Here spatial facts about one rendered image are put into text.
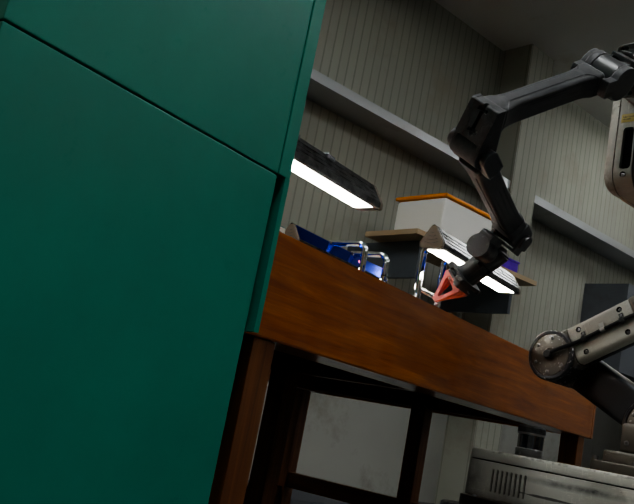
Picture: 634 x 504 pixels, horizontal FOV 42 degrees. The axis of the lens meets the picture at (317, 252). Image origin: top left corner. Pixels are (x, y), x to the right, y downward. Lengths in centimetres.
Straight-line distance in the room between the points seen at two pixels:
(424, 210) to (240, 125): 371
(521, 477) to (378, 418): 353
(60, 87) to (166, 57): 19
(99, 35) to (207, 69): 20
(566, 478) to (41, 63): 136
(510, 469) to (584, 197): 561
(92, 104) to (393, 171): 453
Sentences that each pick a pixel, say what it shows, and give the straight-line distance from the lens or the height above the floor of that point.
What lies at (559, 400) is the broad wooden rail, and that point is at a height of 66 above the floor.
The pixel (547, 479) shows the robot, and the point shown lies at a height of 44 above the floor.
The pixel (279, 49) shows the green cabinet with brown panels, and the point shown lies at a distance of 139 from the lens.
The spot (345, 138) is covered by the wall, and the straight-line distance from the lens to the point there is 527.
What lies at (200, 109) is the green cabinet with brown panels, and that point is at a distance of 124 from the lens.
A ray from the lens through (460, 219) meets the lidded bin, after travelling 497.
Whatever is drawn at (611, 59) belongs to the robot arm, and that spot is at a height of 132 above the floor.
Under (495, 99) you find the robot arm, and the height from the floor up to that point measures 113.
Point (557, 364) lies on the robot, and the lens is 212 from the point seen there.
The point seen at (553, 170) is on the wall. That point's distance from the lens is 708.
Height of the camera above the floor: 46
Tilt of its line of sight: 12 degrees up
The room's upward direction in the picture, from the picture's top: 11 degrees clockwise
